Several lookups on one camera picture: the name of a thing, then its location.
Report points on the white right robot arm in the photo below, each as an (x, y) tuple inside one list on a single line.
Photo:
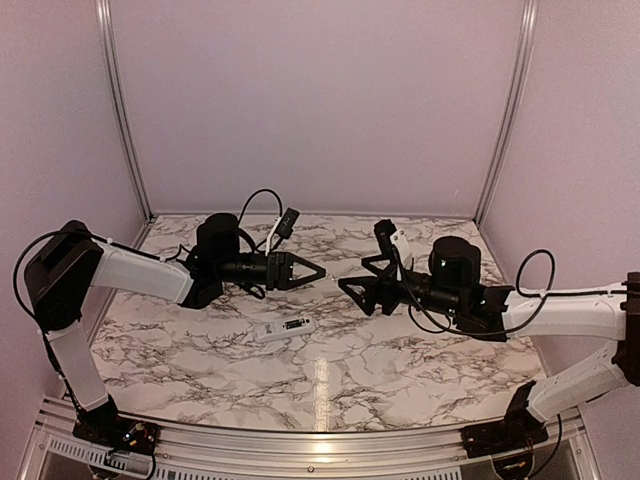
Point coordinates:
[(610, 312)]

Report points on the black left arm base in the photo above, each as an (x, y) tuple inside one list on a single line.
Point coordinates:
[(117, 433)]

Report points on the aluminium frame left post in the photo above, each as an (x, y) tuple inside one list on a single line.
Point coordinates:
[(105, 23)]

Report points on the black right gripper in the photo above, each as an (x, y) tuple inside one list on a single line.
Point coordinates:
[(370, 283)]

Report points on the white remote control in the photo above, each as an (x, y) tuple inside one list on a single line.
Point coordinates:
[(284, 329)]

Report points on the aluminium frame post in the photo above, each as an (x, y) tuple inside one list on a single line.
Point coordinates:
[(515, 93), (105, 23)]

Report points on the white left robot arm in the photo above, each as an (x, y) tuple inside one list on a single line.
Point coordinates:
[(73, 260)]

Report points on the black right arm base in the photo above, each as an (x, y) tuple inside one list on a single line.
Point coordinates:
[(515, 431)]

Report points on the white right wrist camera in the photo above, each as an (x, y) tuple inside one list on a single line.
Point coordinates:
[(400, 240)]

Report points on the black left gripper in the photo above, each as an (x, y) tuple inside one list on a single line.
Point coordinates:
[(278, 274)]

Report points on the aluminium front rail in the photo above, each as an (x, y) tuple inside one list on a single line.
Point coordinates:
[(186, 451)]

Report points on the aluminium frame right post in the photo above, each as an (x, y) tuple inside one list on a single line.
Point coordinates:
[(515, 93)]

